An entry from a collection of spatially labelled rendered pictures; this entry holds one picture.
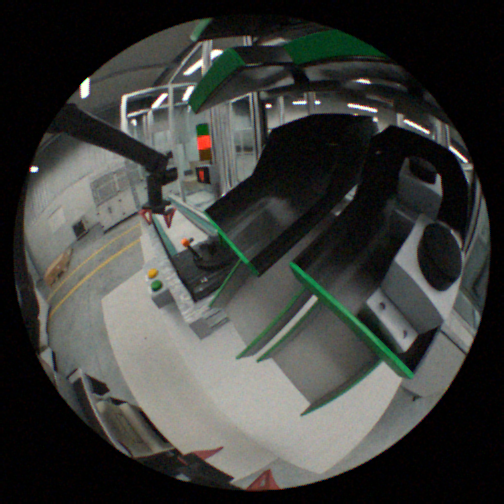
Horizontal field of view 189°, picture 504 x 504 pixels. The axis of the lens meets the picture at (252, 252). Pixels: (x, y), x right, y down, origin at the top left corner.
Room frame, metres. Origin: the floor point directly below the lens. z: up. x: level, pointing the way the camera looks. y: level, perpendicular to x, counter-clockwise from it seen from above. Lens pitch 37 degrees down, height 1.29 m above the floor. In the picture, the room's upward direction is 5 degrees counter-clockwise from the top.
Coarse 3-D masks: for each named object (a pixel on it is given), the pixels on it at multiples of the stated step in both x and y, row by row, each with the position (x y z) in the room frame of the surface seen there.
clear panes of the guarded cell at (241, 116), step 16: (144, 112) 1.47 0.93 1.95; (160, 112) 1.58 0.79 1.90; (240, 112) 1.93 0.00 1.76; (128, 128) 1.36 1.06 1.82; (240, 128) 1.95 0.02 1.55; (160, 144) 1.56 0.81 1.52; (224, 144) 2.01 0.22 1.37; (240, 144) 1.97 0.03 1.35; (240, 160) 1.99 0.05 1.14; (144, 176) 1.42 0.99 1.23; (240, 176) 2.01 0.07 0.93; (144, 192) 1.40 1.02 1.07; (176, 192) 1.61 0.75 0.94
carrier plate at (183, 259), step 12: (204, 240) 0.52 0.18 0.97; (180, 252) 0.45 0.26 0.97; (180, 264) 0.38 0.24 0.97; (192, 264) 0.38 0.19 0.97; (192, 276) 0.32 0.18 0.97; (204, 276) 0.32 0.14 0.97; (216, 276) 0.32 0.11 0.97; (192, 288) 0.28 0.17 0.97; (204, 288) 0.28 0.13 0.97; (216, 288) 0.28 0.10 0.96
